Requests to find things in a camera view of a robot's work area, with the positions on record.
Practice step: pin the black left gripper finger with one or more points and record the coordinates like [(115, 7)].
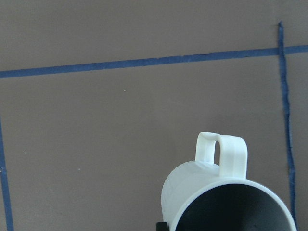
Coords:
[(161, 226)]

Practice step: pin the white ribbed cup with handle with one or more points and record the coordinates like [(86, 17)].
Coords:
[(212, 192)]

